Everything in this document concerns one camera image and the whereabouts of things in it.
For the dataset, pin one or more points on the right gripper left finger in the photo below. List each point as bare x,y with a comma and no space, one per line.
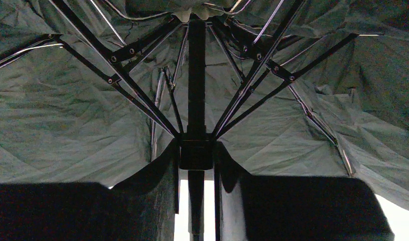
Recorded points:
141,207

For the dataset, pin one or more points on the beige and black umbrella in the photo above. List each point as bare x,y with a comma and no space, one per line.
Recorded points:
93,91

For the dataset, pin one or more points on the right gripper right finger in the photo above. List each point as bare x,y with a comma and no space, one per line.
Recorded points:
257,207

